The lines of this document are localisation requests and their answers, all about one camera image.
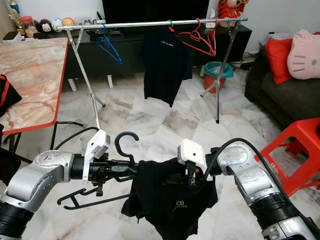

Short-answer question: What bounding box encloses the black plastic hanger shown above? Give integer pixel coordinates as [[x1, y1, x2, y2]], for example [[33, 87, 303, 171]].
[[56, 131, 140, 210]]

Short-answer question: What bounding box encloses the black shirt with printed logo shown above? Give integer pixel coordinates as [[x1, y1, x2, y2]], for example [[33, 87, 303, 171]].
[[121, 157, 220, 240]]

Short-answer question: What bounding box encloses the blue plastic hanger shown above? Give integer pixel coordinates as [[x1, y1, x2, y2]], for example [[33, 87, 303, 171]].
[[96, 25, 123, 64]]

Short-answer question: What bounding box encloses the navy polo shirt red trim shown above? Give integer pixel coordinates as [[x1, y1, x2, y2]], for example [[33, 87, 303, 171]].
[[141, 30, 193, 107]]

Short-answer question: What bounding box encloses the red bin with teal bag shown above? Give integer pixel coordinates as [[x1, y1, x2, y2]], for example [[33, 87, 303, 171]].
[[203, 61, 234, 94]]

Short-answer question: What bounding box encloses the red plastic stool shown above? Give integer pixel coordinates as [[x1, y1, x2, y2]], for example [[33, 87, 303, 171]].
[[259, 117, 320, 198]]

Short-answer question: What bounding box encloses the black TV cabinet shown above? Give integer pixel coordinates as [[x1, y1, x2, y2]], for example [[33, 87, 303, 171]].
[[5, 24, 253, 81]]

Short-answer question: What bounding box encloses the marble pattern folding table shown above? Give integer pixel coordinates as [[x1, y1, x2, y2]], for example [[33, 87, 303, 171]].
[[0, 37, 83, 151]]

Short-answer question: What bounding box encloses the dark grey fabric sofa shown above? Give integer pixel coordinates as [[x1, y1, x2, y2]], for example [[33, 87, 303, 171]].
[[245, 42, 320, 131]]

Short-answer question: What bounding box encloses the black garment with red trim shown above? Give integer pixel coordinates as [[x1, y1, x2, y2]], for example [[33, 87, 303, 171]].
[[0, 74, 23, 187]]

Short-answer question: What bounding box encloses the red cushion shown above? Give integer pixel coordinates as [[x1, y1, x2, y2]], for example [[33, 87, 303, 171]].
[[264, 36, 295, 86]]

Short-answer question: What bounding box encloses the orange round plush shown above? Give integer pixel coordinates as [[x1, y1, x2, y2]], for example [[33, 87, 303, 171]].
[[62, 17, 75, 29]]

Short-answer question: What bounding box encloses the white round plush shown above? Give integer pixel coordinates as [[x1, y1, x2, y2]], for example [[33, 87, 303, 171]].
[[51, 18, 63, 32]]

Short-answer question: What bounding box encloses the black mouse round plush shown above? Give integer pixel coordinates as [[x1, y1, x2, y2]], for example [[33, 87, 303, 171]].
[[38, 19, 52, 34]]

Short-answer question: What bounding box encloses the black flat television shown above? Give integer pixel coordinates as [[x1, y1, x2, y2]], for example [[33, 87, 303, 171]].
[[101, 0, 210, 25]]

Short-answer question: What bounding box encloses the white box with black top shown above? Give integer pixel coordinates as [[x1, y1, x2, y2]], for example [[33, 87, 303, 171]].
[[4, 31, 22, 43]]

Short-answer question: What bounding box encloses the clear jar with red lid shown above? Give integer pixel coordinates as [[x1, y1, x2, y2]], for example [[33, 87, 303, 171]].
[[19, 16, 35, 38]]

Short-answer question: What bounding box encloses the white lace covered box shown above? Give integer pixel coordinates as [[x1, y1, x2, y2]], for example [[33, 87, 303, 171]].
[[267, 30, 298, 43]]

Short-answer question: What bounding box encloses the pink cat face cushion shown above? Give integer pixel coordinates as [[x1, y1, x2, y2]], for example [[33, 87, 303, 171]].
[[286, 29, 320, 81]]

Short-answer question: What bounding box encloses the blue and gold trophy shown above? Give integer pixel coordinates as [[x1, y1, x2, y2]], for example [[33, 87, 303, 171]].
[[8, 0, 21, 28]]

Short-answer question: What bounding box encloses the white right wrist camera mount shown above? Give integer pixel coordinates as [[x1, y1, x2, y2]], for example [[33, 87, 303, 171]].
[[177, 138, 212, 182]]

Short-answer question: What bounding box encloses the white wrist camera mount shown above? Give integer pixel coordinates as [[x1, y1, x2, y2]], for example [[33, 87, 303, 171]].
[[177, 138, 212, 182], [82, 129, 112, 183]]

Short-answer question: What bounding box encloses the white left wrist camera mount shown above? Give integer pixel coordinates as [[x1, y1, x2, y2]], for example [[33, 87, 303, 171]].
[[82, 129, 112, 183]]

